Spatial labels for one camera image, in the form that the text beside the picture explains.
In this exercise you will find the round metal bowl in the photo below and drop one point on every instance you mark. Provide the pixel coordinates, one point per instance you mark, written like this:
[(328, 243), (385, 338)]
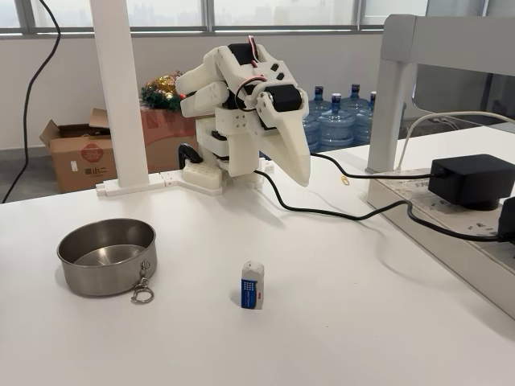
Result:
[(104, 273)]

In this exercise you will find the brown cardboard box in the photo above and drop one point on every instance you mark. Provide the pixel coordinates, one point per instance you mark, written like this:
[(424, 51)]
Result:
[(80, 165)]

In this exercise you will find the black table clamp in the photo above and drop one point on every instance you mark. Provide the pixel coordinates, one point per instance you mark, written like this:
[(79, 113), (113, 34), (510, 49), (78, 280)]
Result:
[(188, 152)]

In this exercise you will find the small white and blue box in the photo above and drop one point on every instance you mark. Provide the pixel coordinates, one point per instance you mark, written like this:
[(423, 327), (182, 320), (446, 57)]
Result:
[(252, 287)]

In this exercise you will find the white power strip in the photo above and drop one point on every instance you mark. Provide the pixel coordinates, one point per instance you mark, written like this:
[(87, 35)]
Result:
[(442, 213)]

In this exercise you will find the yellow paper clip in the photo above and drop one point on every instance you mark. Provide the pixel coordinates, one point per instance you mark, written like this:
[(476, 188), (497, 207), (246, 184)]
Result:
[(345, 179)]

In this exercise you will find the red cardboard box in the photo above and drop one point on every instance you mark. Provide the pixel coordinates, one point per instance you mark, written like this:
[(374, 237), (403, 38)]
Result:
[(161, 136)]

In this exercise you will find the green tinsel Christmas wreath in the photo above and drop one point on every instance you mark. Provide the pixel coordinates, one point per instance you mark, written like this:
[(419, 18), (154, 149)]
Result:
[(161, 94)]

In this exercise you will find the white desk shelf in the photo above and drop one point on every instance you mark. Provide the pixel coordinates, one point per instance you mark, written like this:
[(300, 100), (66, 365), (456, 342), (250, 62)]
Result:
[(392, 100)]

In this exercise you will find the black power adapter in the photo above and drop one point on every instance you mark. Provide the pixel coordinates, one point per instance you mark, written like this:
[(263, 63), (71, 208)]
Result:
[(466, 181)]

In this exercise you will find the grey window frame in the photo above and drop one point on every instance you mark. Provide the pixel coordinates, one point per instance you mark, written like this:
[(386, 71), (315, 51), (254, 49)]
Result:
[(241, 29)]

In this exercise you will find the white upright post stand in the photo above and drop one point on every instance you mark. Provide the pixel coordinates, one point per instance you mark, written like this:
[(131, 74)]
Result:
[(116, 100)]

